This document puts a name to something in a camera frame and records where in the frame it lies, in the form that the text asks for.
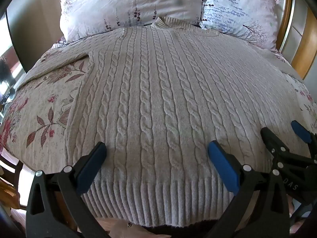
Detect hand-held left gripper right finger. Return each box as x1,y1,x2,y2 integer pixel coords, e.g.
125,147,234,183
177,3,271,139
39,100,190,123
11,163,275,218
207,140,291,238

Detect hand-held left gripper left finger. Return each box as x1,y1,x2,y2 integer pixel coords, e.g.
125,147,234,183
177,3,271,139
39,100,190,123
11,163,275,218
26,141,109,238

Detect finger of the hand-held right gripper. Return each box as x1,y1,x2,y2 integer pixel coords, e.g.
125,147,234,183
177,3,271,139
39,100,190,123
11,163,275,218
261,127,294,157
291,120,317,145

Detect cream cable-knit sweater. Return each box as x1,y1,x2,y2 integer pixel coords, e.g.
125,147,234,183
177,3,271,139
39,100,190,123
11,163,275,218
17,17,313,228

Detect floral bedsheet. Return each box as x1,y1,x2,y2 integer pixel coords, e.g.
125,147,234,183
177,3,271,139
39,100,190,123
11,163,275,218
0,36,317,176

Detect wooden chair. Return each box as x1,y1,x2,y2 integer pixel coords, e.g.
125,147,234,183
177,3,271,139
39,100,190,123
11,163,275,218
0,147,28,210

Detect wooden headboard cabinet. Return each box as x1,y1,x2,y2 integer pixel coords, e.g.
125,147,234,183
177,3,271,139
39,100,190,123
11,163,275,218
269,0,317,81

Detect white pillow with blue print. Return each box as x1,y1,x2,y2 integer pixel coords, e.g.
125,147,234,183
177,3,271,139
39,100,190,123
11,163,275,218
199,0,281,54

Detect dark flat panel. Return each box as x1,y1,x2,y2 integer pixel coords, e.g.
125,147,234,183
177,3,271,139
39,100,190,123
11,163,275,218
5,0,63,73

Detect white pillow with purple sprigs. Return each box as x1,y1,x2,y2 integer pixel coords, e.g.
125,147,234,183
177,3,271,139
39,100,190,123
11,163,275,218
56,0,206,44

